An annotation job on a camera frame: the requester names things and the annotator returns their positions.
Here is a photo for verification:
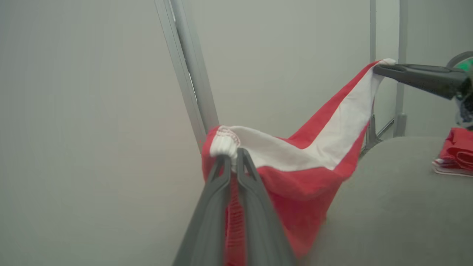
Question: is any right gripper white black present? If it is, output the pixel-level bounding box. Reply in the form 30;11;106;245
373;51;473;130

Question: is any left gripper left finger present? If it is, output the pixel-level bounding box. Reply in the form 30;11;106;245
172;155;232;266

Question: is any red white hooded garment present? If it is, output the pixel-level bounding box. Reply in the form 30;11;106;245
201;58;396;266

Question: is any grey partition joint post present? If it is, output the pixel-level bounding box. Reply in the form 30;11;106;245
154;0;221;149

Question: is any thin grey metal frame stand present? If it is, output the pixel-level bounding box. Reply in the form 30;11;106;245
364;0;409;150

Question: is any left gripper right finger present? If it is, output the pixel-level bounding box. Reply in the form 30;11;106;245
236;148;296;266

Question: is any red basketball jersey number 23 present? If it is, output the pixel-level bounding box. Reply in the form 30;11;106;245
432;127;473;177

